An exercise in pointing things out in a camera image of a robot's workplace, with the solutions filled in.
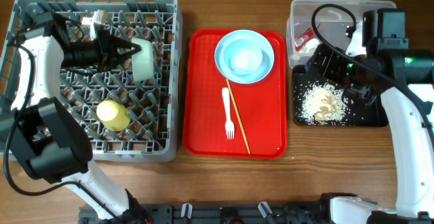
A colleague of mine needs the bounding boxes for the yellow plastic cup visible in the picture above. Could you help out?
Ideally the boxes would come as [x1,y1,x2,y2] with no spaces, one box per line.
[96,100,131,132]

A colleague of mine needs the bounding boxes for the white plastic fork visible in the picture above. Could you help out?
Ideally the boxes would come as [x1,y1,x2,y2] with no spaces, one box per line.
[222,88,235,140]

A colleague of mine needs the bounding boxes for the black waste tray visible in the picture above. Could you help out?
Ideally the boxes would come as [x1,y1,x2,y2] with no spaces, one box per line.
[292,65,388,127]

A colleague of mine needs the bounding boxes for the rice and food scraps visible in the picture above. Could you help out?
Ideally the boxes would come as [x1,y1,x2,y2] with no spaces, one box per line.
[295,82,349,125]

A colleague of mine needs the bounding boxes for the white paper napkin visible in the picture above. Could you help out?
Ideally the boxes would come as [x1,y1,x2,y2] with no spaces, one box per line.
[298,38,320,54]

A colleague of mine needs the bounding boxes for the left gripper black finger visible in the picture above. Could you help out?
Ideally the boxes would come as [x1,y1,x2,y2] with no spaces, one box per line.
[115,49,140,69]
[115,37,141,52]

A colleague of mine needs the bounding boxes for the red snack wrapper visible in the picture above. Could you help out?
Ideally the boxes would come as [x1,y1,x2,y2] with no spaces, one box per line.
[295,27,316,52]

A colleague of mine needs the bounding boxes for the wooden chopstick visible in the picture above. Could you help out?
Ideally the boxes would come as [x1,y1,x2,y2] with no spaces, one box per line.
[226,78,251,155]

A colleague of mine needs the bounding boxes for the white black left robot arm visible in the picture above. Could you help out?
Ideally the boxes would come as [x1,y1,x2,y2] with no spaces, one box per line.
[1,12,151,223]

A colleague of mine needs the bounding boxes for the red plastic serving tray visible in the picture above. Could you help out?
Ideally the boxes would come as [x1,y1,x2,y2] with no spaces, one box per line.
[182,29,288,160]

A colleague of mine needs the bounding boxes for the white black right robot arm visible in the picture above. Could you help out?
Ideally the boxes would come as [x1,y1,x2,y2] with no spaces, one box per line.
[307,44,433,223]

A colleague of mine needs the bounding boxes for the large light blue plate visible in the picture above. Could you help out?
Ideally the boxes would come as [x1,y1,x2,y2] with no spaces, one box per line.
[214,30,275,84]

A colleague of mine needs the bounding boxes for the green saucer bowl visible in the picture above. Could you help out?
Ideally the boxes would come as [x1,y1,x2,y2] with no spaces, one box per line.
[132,37,154,83]

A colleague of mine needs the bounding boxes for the grey dishwasher rack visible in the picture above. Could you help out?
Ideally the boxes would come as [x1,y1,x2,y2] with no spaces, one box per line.
[6,0,182,162]

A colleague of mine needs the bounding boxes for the small light blue bowl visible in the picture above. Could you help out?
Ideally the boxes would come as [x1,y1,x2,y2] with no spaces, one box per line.
[223,39,262,75]

